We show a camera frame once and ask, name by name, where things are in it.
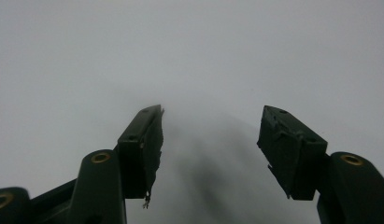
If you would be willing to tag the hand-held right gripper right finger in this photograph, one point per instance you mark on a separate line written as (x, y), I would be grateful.
(292, 149)

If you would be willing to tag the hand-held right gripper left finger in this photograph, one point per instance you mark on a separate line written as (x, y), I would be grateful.
(136, 155)

